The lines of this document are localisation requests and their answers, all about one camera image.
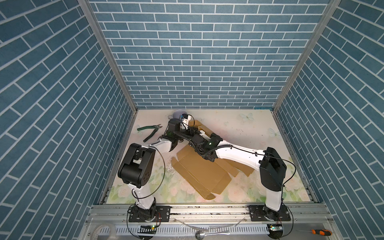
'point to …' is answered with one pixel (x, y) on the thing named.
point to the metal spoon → (200, 235)
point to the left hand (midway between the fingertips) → (199, 130)
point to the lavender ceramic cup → (177, 113)
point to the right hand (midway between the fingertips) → (217, 136)
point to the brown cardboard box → (208, 176)
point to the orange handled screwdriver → (319, 231)
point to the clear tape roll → (95, 233)
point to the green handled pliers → (155, 127)
